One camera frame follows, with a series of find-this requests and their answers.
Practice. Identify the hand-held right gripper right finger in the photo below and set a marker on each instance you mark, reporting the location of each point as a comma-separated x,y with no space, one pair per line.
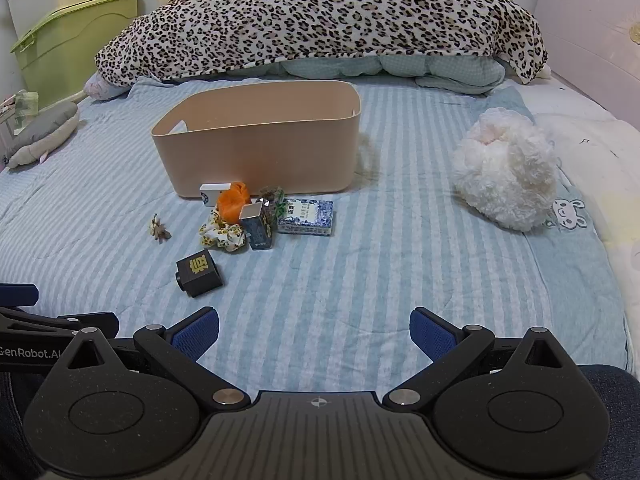
430,334

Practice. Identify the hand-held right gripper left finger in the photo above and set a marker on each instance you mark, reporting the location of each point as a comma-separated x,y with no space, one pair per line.
197,336

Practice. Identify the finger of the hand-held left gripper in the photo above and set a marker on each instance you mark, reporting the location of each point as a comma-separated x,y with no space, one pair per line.
45,321
17,294

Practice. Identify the black cube box gold print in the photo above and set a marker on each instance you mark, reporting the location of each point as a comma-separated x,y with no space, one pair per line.
200,272

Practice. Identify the floral fabric scrunchie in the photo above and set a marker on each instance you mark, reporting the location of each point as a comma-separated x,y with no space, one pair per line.
225,237

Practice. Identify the small flower hair clip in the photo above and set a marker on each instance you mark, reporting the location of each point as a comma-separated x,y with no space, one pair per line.
160,229

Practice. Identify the dark blue small box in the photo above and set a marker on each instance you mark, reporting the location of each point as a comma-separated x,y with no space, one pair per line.
260,227

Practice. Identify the orange bag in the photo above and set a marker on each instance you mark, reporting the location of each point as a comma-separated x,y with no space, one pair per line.
234,202

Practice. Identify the small white box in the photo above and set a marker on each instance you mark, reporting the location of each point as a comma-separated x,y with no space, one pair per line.
214,194

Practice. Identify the green brown dried bundle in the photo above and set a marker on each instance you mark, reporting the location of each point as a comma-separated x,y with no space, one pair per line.
272,195

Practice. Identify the blue white patterned box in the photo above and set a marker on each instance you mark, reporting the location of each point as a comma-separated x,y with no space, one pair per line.
306,216

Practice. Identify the beige plastic storage bin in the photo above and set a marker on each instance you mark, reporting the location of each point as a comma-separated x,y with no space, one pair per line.
260,135

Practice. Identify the blue striped bed sheet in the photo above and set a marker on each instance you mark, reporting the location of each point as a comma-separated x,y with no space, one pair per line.
350,270

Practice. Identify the grey plush cushion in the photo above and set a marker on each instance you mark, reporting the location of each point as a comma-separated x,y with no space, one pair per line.
42,130

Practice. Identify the teal rabbit print sheet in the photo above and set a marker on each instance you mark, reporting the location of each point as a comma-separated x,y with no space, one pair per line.
585,270

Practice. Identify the white fluffy plush toy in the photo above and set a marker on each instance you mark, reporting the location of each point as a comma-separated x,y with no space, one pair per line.
505,170

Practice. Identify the clear plastic container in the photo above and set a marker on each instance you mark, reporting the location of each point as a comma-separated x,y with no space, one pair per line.
20,110

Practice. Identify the person's right leg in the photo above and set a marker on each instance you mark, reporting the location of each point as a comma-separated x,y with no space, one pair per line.
617,410

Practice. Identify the pink floral pillow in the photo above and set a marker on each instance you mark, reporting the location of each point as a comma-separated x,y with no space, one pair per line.
102,89

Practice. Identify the green plastic storage box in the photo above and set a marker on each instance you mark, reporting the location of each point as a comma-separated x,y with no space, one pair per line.
75,40

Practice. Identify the teal checked quilt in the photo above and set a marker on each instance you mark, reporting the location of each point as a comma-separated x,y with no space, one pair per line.
440,71

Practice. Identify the leopard print blanket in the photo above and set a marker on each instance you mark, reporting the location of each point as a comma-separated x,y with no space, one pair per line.
310,15

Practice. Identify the pink floral board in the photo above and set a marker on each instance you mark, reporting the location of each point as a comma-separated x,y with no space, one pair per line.
595,35

